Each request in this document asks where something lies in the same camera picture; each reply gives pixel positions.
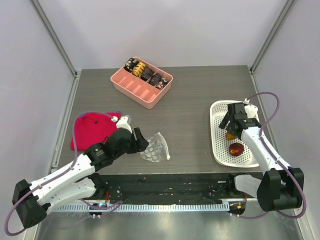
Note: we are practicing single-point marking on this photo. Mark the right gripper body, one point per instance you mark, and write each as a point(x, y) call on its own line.
point(231, 122)

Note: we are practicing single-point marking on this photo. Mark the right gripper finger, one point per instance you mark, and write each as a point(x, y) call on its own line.
point(225, 121)
point(232, 128)

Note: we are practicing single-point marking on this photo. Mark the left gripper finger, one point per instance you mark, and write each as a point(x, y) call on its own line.
point(138, 134)
point(142, 145)

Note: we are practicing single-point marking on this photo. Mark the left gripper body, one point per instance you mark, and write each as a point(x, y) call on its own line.
point(130, 147)

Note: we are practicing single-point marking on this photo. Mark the brown orange fake fruit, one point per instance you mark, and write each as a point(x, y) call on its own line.
point(229, 136)

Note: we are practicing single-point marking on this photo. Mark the clear zip top bag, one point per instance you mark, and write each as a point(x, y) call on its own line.
point(157, 149)

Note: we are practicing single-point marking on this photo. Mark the dark red fake fruit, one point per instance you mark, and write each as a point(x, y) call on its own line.
point(236, 149)

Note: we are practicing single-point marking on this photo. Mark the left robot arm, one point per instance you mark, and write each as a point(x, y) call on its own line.
point(33, 201)

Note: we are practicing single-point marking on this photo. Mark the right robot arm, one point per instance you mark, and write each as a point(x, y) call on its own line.
point(281, 186)

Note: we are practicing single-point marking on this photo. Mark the white perforated basket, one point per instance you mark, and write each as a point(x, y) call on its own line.
point(220, 144)

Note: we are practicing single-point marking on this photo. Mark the blue folded cloth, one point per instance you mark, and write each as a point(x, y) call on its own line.
point(110, 114)

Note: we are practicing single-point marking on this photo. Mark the red folded cloth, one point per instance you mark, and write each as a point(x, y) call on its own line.
point(92, 128)

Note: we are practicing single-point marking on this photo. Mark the pink divided tray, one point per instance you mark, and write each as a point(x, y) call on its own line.
point(139, 90)

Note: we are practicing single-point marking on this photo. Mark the black spotted sock roll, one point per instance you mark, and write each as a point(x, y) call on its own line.
point(162, 83)

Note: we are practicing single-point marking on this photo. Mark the dark brown sock roll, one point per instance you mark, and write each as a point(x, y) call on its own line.
point(147, 73)

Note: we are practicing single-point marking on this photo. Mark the yellow black sock roll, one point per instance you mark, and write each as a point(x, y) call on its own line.
point(138, 69)

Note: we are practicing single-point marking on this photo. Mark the black floral sock roll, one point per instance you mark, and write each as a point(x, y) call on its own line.
point(130, 64)

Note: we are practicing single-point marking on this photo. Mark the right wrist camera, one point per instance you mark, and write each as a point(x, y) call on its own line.
point(250, 109)

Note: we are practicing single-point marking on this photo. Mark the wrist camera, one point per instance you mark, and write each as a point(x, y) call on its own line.
point(123, 122)
point(250, 109)

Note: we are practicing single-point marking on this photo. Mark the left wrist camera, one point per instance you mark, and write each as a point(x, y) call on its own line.
point(123, 122)

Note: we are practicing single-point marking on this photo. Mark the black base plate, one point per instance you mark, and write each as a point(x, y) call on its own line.
point(169, 188)

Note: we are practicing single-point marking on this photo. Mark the white slotted cable duct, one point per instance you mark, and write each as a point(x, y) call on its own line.
point(130, 208)

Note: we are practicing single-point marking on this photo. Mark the right aluminium frame post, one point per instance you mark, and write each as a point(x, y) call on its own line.
point(281, 18)

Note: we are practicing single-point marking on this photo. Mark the aluminium frame post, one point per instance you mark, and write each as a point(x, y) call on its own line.
point(53, 36)
point(281, 18)

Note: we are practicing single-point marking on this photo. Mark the left aluminium frame post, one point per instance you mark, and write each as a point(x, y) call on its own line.
point(53, 36)

